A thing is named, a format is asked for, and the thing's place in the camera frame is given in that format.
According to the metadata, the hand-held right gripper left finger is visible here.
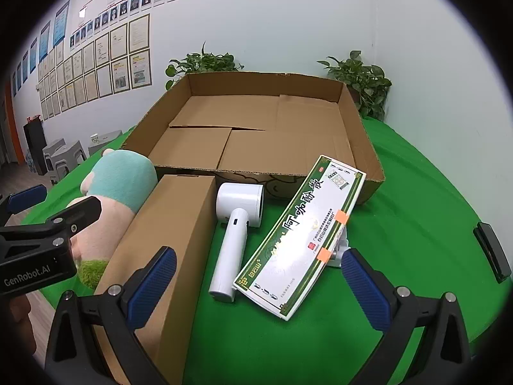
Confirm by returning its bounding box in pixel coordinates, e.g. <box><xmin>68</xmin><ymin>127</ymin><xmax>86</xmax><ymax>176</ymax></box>
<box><xmin>43</xmin><ymin>245</ymin><xmax>178</xmax><ymax>385</ymax></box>

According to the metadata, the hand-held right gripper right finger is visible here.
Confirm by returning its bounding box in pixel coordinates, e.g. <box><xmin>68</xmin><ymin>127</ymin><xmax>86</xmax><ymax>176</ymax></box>
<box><xmin>340</xmin><ymin>248</ymin><xmax>471</xmax><ymax>385</ymax></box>

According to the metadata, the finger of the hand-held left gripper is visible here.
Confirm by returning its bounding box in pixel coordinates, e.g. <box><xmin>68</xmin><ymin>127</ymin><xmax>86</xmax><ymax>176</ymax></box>
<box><xmin>0</xmin><ymin>195</ymin><xmax>102</xmax><ymax>267</ymax></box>
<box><xmin>0</xmin><ymin>184</ymin><xmax>47</xmax><ymax>225</ymax></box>

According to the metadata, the pink and teal plush toy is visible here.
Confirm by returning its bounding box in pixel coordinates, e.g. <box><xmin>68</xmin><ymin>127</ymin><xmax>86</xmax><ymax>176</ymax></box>
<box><xmin>71</xmin><ymin>148</ymin><xmax>159</xmax><ymax>289</ymax></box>

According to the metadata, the long brown cardboard box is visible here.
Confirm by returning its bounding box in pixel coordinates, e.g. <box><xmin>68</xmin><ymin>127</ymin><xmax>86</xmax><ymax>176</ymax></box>
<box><xmin>93</xmin><ymin>174</ymin><xmax>218</xmax><ymax>385</ymax></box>

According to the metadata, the white folding phone stand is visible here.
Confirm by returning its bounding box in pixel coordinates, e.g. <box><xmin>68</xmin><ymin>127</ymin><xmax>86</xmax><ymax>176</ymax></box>
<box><xmin>325</xmin><ymin>225</ymin><xmax>353</xmax><ymax>269</ymax></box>

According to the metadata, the white handheld hair dryer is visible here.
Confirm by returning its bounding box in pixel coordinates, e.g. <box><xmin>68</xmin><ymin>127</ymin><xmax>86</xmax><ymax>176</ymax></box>
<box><xmin>208</xmin><ymin>182</ymin><xmax>265</xmax><ymax>302</ymax></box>

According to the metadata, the green and white medicine box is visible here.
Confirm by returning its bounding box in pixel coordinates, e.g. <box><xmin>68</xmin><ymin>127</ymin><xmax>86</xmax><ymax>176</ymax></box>
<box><xmin>233</xmin><ymin>154</ymin><xmax>367</xmax><ymax>321</ymax></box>

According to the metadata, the large cardboard tray box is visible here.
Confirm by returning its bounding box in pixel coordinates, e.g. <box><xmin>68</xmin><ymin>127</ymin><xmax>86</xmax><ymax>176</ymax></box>
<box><xmin>120</xmin><ymin>71</ymin><xmax>386</xmax><ymax>206</ymax></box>

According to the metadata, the person's left hand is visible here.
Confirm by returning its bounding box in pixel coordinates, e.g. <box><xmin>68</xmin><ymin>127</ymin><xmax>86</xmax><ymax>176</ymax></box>
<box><xmin>6</xmin><ymin>294</ymin><xmax>35</xmax><ymax>370</ymax></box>

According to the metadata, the grey plastic stool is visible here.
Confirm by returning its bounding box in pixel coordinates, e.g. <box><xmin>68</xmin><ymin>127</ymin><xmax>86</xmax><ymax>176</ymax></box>
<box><xmin>42</xmin><ymin>138</ymin><xmax>65</xmax><ymax>160</ymax></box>
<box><xmin>47</xmin><ymin>141</ymin><xmax>87</xmax><ymax>187</ymax></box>
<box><xmin>87</xmin><ymin>129</ymin><xmax>123</xmax><ymax>157</ymax></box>

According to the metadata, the black cabinet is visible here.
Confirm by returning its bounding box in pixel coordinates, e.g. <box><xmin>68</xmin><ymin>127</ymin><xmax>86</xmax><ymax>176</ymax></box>
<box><xmin>23</xmin><ymin>118</ymin><xmax>48</xmax><ymax>175</ymax></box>

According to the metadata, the green tablecloth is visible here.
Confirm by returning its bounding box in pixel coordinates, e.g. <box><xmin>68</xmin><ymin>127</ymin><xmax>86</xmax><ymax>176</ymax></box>
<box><xmin>20</xmin><ymin>118</ymin><xmax>513</xmax><ymax>385</ymax></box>

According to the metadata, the leafy green potted plant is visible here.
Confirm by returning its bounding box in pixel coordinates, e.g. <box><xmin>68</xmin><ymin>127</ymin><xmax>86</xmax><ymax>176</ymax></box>
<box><xmin>165</xmin><ymin>41</ymin><xmax>245</xmax><ymax>91</ymax></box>
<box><xmin>316</xmin><ymin>50</ymin><xmax>392</xmax><ymax>122</ymax></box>

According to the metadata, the orange door frame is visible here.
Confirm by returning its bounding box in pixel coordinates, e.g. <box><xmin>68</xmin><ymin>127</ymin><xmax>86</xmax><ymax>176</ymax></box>
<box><xmin>4</xmin><ymin>84</ymin><xmax>25</xmax><ymax>165</ymax></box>

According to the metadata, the wall of framed certificates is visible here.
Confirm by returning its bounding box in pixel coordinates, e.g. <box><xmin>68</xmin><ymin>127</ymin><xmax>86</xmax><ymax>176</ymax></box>
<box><xmin>36</xmin><ymin>13</ymin><xmax>154</xmax><ymax>121</ymax></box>

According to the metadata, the row of blue wall posters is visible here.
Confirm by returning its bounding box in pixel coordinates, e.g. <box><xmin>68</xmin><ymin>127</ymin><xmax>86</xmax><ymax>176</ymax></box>
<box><xmin>11</xmin><ymin>0</ymin><xmax>71</xmax><ymax>97</ymax></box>

